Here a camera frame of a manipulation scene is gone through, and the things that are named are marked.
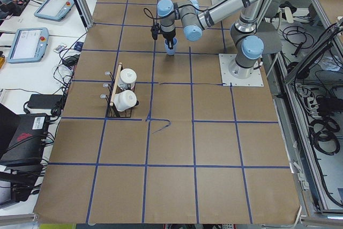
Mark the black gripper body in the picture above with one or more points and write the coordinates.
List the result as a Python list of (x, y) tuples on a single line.
[(168, 36)]

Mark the white mug, outer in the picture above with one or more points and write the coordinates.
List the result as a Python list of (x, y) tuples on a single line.
[(125, 100)]

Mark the black wire mug rack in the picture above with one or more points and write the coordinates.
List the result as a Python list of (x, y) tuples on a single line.
[(113, 89)]

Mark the black computer box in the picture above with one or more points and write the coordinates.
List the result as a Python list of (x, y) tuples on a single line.
[(25, 144)]

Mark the light blue plastic cup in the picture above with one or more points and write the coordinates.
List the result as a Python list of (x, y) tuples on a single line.
[(171, 51)]

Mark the teach pendant, near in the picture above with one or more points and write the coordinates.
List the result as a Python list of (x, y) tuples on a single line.
[(29, 45)]

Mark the teach pendant, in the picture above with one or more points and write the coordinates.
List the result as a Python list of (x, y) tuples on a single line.
[(29, 45), (54, 10)]

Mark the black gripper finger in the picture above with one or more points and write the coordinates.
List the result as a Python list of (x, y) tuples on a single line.
[(170, 43)]

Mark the white mug, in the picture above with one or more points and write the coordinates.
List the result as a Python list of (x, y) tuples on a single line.
[(125, 100), (127, 79)]

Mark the white mug, inner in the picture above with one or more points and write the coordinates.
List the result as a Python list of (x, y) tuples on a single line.
[(127, 79)]

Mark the teach pendant, far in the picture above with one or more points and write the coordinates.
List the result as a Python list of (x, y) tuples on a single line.
[(54, 10)]

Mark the black power adapter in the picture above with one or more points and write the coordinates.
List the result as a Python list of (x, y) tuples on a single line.
[(43, 101)]

